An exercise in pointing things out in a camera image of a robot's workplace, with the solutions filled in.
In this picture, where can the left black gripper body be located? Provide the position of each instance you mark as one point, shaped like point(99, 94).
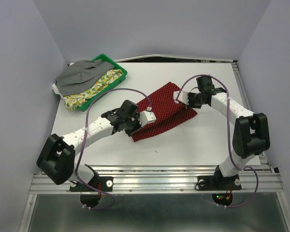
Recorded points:
point(132, 122)

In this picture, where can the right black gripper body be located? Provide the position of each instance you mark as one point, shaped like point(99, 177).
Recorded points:
point(195, 100)

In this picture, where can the red polka dot skirt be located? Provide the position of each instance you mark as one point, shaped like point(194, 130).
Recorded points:
point(168, 113)

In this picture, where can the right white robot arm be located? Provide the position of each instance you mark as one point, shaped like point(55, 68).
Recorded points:
point(247, 133)

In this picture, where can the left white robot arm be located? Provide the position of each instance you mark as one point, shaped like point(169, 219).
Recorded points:
point(58, 156)

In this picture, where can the yellow lemon print skirt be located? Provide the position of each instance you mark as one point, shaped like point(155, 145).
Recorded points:
point(71, 102)

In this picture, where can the grey skirt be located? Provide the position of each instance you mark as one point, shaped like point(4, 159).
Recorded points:
point(81, 76)

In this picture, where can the green plastic tray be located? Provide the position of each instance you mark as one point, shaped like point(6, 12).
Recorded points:
point(108, 81)

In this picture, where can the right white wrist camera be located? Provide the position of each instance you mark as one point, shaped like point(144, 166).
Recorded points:
point(181, 96)

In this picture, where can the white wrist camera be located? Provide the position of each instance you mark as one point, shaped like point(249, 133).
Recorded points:
point(181, 96)
point(146, 117)

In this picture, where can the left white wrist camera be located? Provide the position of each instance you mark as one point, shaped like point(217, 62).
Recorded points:
point(146, 117)

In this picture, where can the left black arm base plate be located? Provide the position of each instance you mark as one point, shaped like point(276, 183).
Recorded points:
point(103, 183)

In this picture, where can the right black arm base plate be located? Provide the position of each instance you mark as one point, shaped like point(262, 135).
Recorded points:
point(211, 183)

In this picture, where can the aluminium frame rail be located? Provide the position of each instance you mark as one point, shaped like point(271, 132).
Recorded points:
point(160, 180)

